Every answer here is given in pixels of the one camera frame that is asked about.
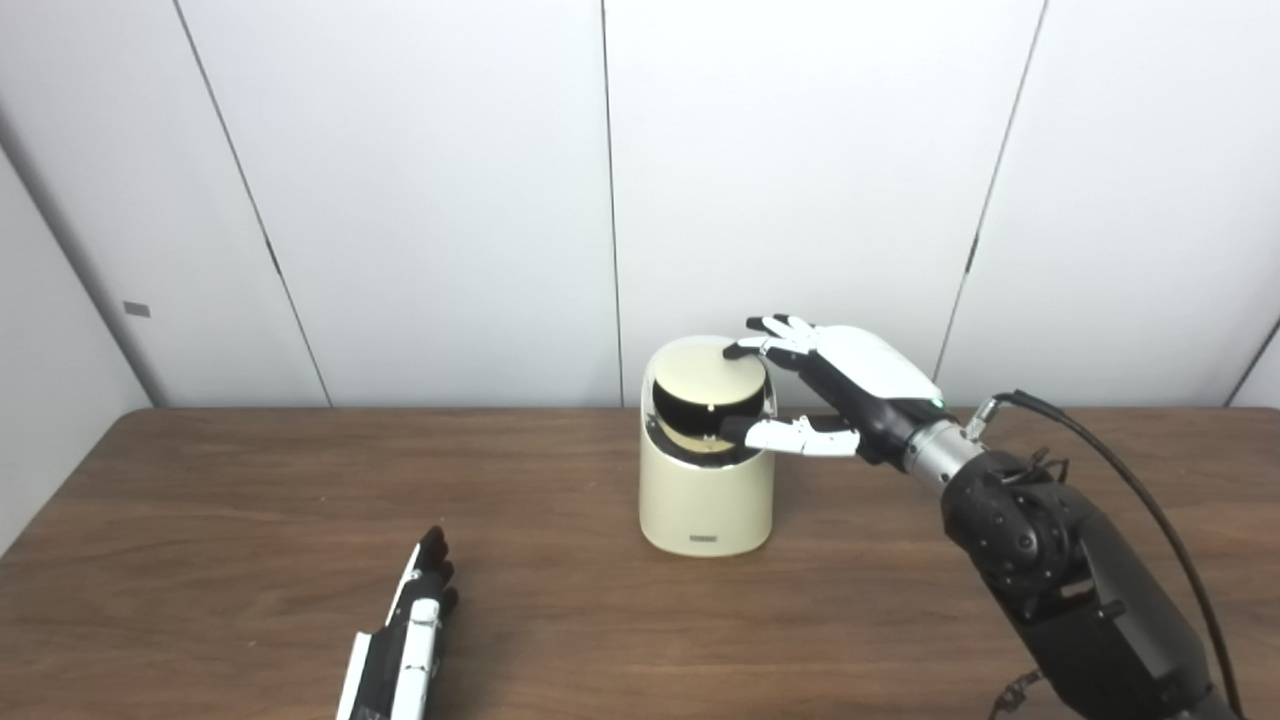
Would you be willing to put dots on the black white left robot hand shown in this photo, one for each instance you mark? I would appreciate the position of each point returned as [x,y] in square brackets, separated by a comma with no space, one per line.
[410,660]

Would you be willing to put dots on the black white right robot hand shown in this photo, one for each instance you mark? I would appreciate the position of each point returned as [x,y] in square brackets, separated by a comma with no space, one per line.
[870,370]

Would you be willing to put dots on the cream round bin lid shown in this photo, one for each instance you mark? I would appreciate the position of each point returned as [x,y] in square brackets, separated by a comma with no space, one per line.
[705,370]

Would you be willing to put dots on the cream-colored round bin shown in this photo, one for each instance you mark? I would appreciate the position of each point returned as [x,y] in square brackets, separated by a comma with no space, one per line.
[705,505]

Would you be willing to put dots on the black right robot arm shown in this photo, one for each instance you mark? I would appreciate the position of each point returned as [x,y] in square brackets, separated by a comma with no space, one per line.
[1060,570]

